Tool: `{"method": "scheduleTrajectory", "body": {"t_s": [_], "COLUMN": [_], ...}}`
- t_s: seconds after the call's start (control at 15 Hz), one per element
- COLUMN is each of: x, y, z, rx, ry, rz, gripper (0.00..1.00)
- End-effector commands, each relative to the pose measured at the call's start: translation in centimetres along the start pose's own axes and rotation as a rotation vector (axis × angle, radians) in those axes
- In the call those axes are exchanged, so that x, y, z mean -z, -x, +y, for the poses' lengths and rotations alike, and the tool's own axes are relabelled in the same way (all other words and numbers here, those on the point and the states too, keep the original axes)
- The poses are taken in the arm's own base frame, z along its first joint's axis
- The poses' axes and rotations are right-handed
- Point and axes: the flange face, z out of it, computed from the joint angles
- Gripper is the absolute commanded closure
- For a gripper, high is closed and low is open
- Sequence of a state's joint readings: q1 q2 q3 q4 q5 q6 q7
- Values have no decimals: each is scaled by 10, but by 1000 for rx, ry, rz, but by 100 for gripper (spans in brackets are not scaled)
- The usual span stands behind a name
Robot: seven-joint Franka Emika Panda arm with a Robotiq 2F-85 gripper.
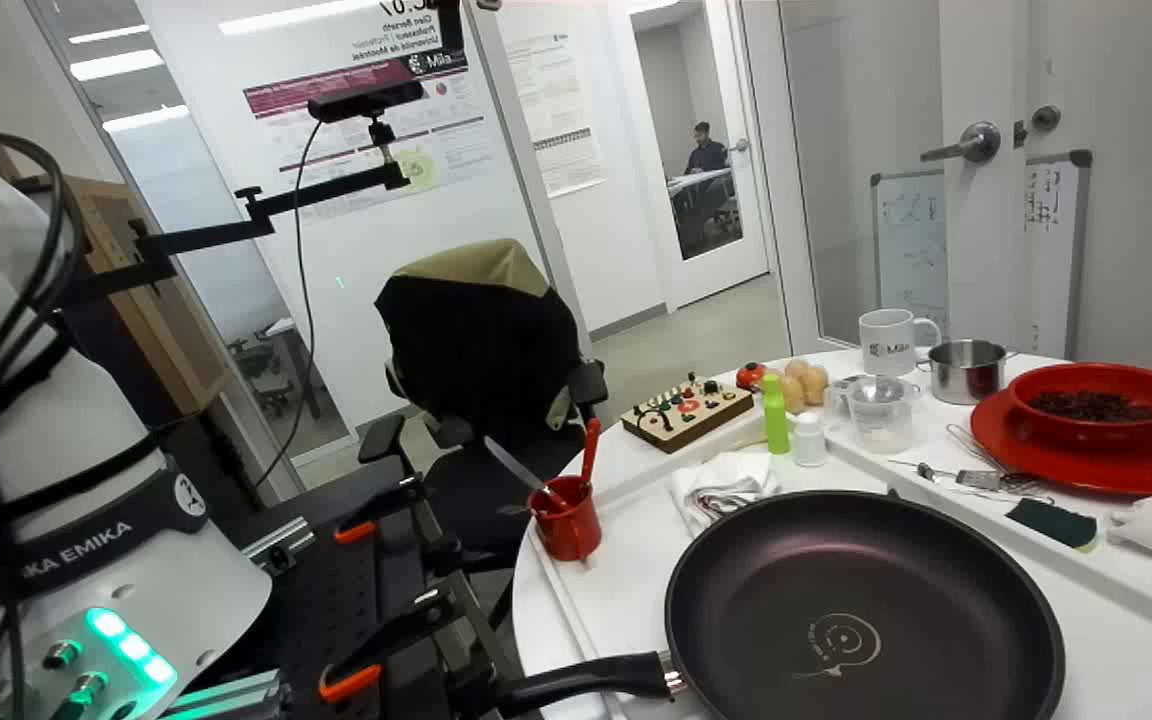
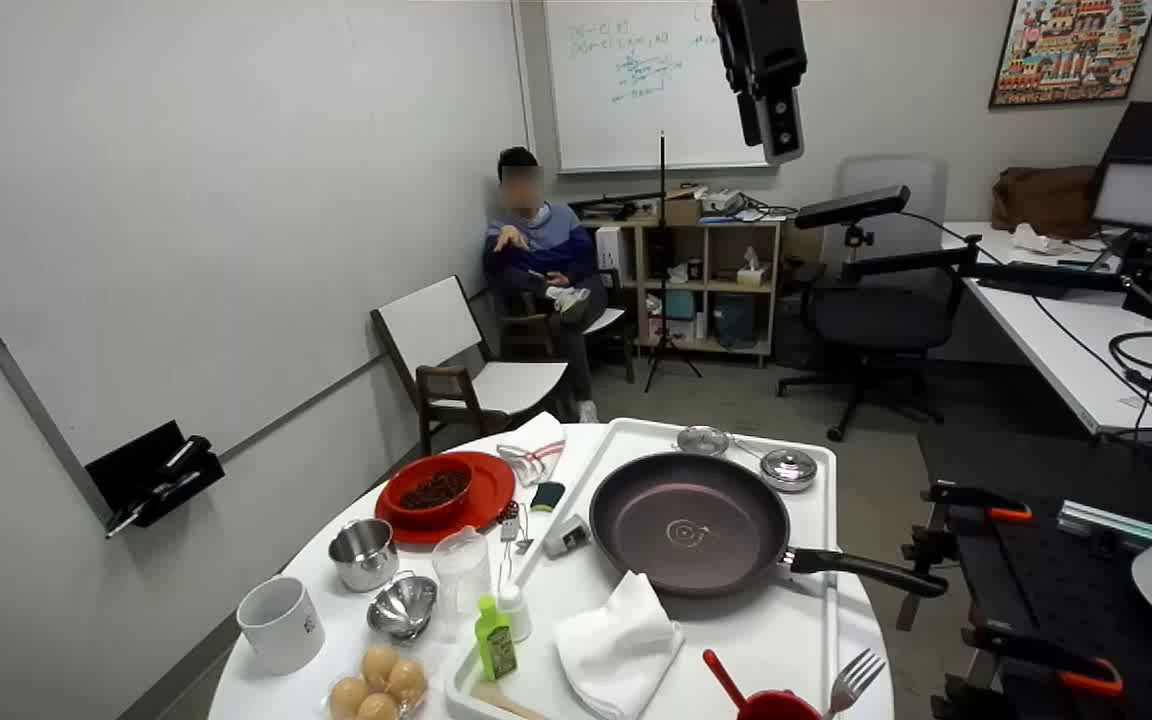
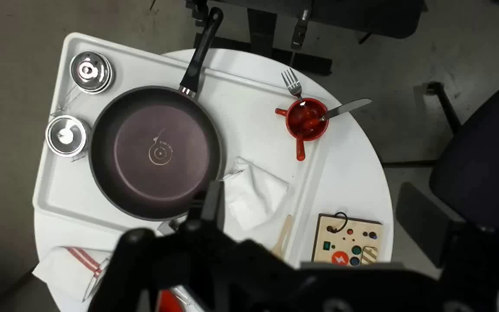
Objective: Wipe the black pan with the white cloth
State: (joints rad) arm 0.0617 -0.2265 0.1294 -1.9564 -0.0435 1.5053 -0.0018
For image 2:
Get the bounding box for red cup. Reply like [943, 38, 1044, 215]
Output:
[734, 688, 827, 720]

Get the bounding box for black stereo camera bar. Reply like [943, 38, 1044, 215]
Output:
[789, 185, 918, 230]

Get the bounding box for small silver dish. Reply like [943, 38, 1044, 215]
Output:
[672, 418, 737, 461]

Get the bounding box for black frying pan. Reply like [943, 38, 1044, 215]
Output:
[587, 449, 952, 618]

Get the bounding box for red bowl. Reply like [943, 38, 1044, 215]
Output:
[379, 454, 486, 527]
[372, 449, 520, 551]

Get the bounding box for black tripod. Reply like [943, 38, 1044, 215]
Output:
[635, 127, 707, 397]

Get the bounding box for white seat chair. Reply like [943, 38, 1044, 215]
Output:
[579, 220, 643, 389]

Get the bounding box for small stainless steel bowl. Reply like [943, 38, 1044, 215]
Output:
[363, 572, 446, 647]

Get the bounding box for black desk cables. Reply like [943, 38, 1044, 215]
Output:
[1030, 285, 1152, 445]

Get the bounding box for red striped white packet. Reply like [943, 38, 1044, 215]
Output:
[493, 406, 571, 487]

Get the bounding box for large blank wall whiteboard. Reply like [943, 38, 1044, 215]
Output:
[0, 0, 529, 534]

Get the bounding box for red handled utensil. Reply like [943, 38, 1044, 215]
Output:
[701, 645, 754, 713]

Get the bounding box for green plastic bottle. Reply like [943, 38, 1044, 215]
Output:
[473, 592, 525, 688]

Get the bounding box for small wall whiteboard with writing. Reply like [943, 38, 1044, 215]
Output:
[541, 0, 796, 176]

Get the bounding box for white cloth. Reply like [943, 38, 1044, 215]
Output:
[549, 568, 687, 720]

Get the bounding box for white plastic tray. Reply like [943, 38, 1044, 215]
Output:
[442, 411, 849, 720]

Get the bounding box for black marker tray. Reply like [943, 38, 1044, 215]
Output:
[81, 416, 229, 543]

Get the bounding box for round silver lid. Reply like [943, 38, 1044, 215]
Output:
[758, 445, 823, 495]

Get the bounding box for small white bottle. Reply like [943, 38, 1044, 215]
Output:
[493, 572, 537, 647]

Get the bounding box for black office chair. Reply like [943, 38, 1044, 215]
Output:
[775, 153, 969, 449]

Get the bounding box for cardboard box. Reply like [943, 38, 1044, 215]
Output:
[990, 161, 1101, 238]

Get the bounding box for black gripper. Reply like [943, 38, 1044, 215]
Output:
[711, 0, 811, 167]

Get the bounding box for colourful wall poster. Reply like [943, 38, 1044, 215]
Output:
[983, 0, 1152, 111]

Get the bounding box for wooden shelf unit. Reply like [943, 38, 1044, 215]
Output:
[628, 211, 789, 369]

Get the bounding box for black breadboard table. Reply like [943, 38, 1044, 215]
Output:
[897, 425, 1152, 720]

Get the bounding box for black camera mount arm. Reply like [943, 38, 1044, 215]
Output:
[839, 215, 1131, 301]

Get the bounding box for silver fork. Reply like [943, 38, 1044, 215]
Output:
[823, 645, 888, 720]

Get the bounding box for white desk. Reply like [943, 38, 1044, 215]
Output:
[940, 215, 1152, 445]

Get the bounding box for stainless steel cup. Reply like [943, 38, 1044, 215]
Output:
[323, 515, 406, 594]

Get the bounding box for orange handled clamp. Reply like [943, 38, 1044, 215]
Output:
[966, 617, 1128, 702]
[923, 476, 1040, 530]

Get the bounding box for white folding chair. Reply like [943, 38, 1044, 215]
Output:
[372, 271, 576, 454]

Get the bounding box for teal metal bar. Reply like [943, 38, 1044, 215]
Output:
[1052, 495, 1152, 551]

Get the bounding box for clear plastic measuring cup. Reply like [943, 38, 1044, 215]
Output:
[428, 523, 495, 622]

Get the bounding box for seated person blue sweater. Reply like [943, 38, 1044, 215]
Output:
[477, 141, 610, 427]

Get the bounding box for white mug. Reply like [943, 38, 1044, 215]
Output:
[232, 572, 328, 679]

